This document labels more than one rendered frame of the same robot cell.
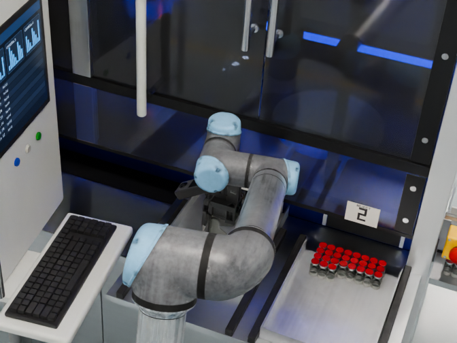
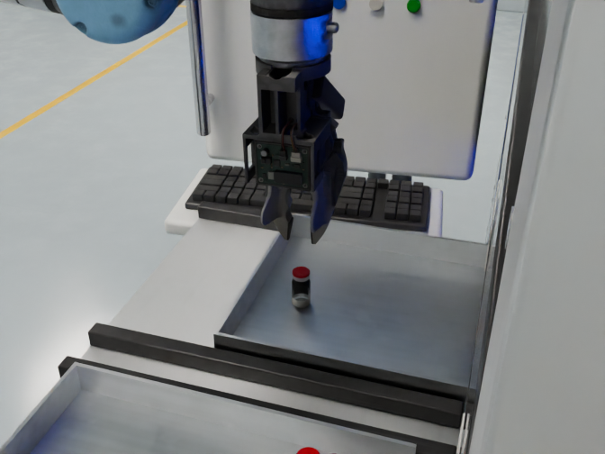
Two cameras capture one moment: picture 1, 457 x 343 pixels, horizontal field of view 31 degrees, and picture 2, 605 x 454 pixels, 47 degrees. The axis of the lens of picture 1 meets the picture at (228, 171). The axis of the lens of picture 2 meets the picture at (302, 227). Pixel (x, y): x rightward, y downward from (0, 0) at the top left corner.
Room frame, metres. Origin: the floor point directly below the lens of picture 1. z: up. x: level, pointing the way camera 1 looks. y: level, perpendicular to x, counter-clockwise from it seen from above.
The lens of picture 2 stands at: (1.54, -0.62, 1.39)
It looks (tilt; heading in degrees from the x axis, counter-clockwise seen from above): 32 degrees down; 88
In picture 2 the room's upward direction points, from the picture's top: straight up
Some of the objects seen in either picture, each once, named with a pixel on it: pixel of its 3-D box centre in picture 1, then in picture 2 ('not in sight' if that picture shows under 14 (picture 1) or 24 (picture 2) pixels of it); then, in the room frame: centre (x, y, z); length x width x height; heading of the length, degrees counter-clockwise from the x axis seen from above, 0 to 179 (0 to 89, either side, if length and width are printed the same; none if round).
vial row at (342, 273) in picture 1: (346, 271); not in sight; (1.55, -0.32, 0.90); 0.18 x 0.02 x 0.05; 70
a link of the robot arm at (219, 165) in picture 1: (222, 167); not in sight; (1.45, 0.01, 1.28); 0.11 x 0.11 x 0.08; 81
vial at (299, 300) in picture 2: not in sight; (301, 288); (1.56, 0.03, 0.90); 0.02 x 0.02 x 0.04
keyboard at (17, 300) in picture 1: (64, 266); (310, 194); (1.59, 0.41, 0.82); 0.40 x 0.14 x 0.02; 167
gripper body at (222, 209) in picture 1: (223, 194); (292, 119); (1.55, 0.01, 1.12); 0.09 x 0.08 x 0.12; 71
